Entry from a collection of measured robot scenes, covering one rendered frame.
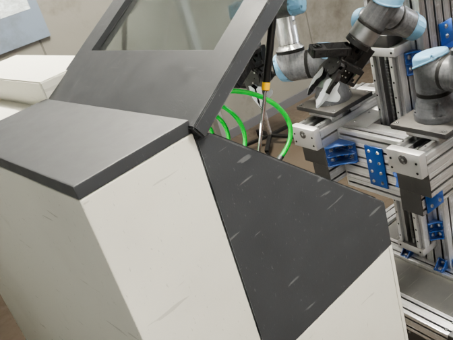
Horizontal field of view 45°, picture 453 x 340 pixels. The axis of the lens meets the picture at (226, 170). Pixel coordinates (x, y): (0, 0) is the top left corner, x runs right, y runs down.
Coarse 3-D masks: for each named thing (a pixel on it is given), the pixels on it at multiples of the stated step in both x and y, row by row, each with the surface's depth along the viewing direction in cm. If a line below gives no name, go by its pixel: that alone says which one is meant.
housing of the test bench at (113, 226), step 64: (0, 128) 148; (64, 128) 132; (128, 128) 119; (0, 192) 142; (64, 192) 103; (128, 192) 106; (192, 192) 117; (0, 256) 190; (64, 256) 127; (128, 256) 109; (192, 256) 120; (64, 320) 163; (128, 320) 114; (192, 320) 123
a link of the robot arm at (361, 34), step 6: (354, 24) 148; (360, 24) 146; (354, 30) 147; (360, 30) 146; (366, 30) 145; (354, 36) 147; (360, 36) 146; (366, 36) 146; (372, 36) 146; (378, 36) 148; (360, 42) 148; (366, 42) 147; (372, 42) 148
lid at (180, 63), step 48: (144, 0) 165; (192, 0) 146; (240, 0) 131; (96, 48) 166; (144, 48) 148; (192, 48) 132; (240, 48) 117; (96, 96) 146; (144, 96) 130; (192, 96) 118
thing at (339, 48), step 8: (312, 48) 149; (320, 48) 148; (328, 48) 149; (336, 48) 149; (344, 48) 149; (312, 56) 149; (320, 56) 149; (328, 56) 149; (336, 56) 150; (344, 56) 150
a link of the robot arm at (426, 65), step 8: (432, 48) 182; (440, 48) 178; (416, 56) 179; (424, 56) 176; (432, 56) 174; (440, 56) 174; (416, 64) 178; (424, 64) 176; (432, 64) 175; (440, 64) 172; (416, 72) 180; (424, 72) 177; (432, 72) 175; (416, 80) 182; (424, 80) 179; (432, 80) 176; (416, 88) 184; (424, 88) 180; (432, 88) 179; (440, 88) 176
